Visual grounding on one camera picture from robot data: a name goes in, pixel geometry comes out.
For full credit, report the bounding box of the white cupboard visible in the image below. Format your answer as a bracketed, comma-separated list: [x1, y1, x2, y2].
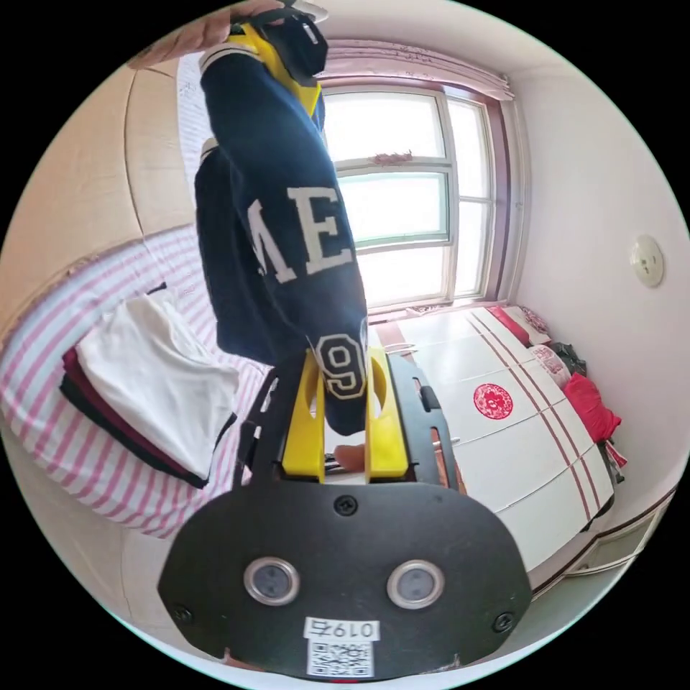
[370, 303, 630, 579]

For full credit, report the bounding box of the dark blue short-sleeve shirt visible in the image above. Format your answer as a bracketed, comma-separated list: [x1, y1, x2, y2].
[193, 45, 374, 438]

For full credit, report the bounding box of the pile of clothes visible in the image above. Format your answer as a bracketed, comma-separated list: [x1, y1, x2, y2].
[57, 295, 242, 490]

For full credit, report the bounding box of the window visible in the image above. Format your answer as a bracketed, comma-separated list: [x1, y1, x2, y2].
[320, 79, 516, 315]

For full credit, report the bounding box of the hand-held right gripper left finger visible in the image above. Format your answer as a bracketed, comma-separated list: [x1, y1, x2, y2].
[282, 349, 328, 484]

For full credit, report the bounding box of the person's left hand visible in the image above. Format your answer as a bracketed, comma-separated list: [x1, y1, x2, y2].
[126, 0, 288, 70]

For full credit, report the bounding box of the bed with pink striped sheet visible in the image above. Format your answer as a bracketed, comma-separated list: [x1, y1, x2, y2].
[0, 222, 282, 541]

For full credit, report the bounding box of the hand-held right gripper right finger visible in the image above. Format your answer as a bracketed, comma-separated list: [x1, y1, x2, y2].
[366, 348, 410, 483]

